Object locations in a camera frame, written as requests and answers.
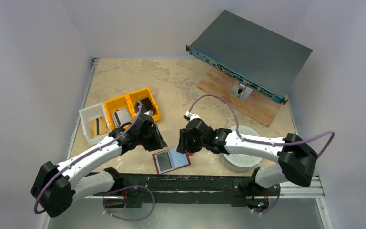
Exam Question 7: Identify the white VIP credit card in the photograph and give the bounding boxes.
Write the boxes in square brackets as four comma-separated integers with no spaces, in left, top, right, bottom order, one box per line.
[116,108,132,126]

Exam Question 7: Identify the grey blue network switch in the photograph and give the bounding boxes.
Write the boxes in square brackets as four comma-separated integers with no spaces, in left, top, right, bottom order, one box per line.
[186,10,313,105]

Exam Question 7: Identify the red leather card holder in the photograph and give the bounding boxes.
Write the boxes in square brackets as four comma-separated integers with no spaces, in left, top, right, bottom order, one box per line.
[152,148,191,175]

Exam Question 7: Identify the white plastic bin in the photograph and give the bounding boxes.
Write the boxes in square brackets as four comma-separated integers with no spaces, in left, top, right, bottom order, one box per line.
[79,103,110,146]

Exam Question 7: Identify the gold card with black stripe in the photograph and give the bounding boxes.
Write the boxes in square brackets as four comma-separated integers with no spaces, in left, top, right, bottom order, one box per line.
[89,116,109,138]

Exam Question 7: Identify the grey metal bracket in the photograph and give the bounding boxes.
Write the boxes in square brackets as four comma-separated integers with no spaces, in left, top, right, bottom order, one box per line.
[230,83,253,101]

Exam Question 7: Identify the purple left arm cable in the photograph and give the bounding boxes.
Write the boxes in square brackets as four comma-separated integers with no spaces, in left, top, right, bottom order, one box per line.
[33,100,156,222]

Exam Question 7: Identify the black square part in bin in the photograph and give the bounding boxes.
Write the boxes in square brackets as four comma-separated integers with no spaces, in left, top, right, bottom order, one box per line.
[134,97,156,117]

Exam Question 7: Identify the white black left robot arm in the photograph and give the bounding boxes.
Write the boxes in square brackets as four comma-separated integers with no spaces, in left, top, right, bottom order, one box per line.
[31,114,167,218]

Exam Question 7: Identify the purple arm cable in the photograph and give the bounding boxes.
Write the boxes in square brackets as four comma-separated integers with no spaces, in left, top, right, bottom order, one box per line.
[33,100,156,222]
[184,94,336,216]

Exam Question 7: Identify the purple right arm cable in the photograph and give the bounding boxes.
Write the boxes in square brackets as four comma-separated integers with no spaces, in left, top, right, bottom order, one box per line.
[184,94,336,216]

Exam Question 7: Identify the wooden board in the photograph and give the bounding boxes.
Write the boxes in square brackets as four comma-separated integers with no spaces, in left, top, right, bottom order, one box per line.
[197,68,281,127]

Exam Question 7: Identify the yellow double compartment bin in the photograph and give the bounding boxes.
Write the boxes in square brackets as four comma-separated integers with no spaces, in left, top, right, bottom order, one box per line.
[103,87,162,130]

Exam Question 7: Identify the white filament spool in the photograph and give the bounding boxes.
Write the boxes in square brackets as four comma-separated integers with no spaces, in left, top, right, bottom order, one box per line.
[220,125,262,172]

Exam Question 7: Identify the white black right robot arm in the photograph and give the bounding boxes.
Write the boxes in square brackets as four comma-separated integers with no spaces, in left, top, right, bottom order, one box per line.
[177,118,318,194]

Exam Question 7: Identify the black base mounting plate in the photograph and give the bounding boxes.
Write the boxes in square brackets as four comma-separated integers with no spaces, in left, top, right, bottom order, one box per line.
[97,173,280,210]

